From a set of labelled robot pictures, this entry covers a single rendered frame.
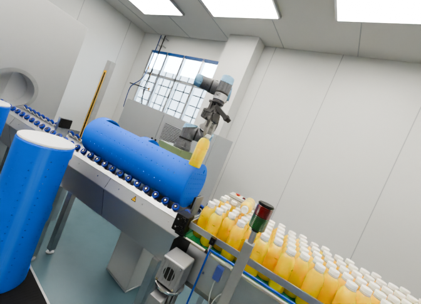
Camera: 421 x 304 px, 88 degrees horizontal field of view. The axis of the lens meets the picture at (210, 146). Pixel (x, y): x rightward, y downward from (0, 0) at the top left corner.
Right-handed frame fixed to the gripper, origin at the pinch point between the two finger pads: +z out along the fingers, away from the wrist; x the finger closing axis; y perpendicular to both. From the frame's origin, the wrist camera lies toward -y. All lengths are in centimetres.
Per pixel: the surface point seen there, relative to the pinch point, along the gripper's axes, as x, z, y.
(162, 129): -151, 0, 185
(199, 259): 2, 57, -25
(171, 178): 2.0, 29.6, 9.4
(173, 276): 16, 63, -22
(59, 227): -8, 110, 103
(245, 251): 16, 37, -46
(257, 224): 18, 26, -47
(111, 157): 9, 36, 57
